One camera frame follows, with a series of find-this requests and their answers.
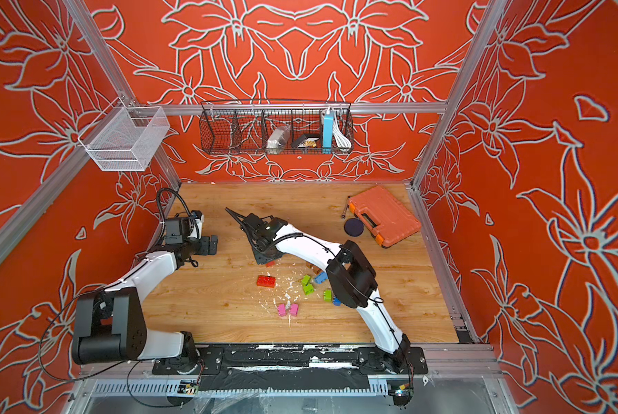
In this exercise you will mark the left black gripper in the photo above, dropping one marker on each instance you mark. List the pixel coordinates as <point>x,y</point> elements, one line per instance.
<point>203,245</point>

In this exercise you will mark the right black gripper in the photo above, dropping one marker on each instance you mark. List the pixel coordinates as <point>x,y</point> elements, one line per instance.
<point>259,260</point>

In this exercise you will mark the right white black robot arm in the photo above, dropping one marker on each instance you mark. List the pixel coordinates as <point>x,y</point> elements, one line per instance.
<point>352,277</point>

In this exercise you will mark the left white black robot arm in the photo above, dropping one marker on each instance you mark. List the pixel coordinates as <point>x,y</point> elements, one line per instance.
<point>110,325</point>

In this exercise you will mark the long blue lego brick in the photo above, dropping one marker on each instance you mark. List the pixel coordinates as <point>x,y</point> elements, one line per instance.
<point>321,278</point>

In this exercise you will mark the screwdriver bit beside case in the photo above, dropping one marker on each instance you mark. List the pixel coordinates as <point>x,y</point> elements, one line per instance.
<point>346,208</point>

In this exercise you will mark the dark round disc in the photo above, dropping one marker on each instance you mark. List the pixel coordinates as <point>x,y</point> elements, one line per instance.
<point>353,227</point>

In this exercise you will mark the grey plastic bag in basket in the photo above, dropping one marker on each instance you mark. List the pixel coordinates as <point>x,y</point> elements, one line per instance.
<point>278,140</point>

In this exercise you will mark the black item in basket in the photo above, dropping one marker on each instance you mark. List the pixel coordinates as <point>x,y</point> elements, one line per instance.
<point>309,140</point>

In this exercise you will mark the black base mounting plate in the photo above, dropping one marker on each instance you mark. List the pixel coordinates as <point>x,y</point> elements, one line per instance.
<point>298,367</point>

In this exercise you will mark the orange plastic tool case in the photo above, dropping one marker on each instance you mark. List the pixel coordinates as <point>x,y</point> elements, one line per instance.
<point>386,218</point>

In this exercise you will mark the light blue box in basket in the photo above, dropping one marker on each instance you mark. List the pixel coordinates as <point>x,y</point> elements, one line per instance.
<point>327,135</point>

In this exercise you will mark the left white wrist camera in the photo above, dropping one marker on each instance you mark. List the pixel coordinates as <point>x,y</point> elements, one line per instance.
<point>197,221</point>

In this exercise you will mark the black wire wall basket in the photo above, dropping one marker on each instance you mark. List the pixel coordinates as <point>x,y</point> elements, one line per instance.
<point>234,128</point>

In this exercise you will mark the clear acrylic wall box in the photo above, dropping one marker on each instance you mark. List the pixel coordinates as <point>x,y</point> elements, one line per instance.
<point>126,140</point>

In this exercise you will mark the white slotted cable duct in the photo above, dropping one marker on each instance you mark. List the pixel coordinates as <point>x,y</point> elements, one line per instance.
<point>144,388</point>

